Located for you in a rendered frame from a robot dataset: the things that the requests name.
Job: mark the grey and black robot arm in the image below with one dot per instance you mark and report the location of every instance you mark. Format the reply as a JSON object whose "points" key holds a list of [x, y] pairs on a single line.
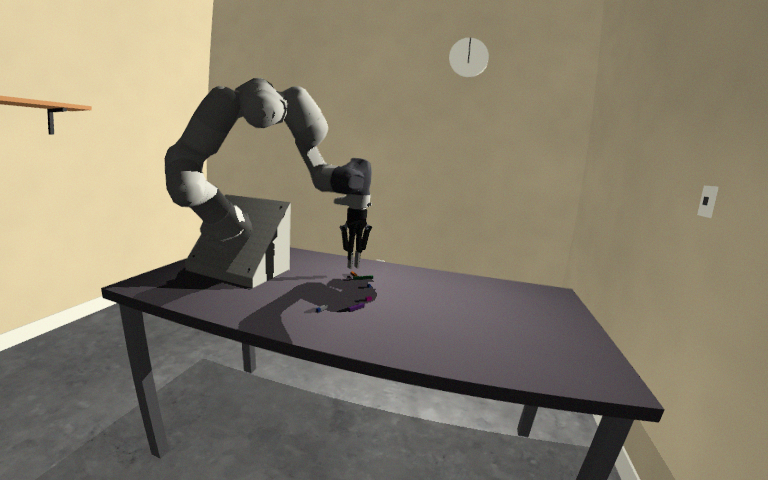
{"points": [[261, 106]]}

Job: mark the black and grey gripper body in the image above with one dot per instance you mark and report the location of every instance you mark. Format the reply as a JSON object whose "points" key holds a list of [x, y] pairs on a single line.
{"points": [[353, 215]]}

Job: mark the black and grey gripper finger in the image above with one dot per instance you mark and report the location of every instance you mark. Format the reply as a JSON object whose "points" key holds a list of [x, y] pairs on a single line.
{"points": [[348, 245], [361, 242]]}

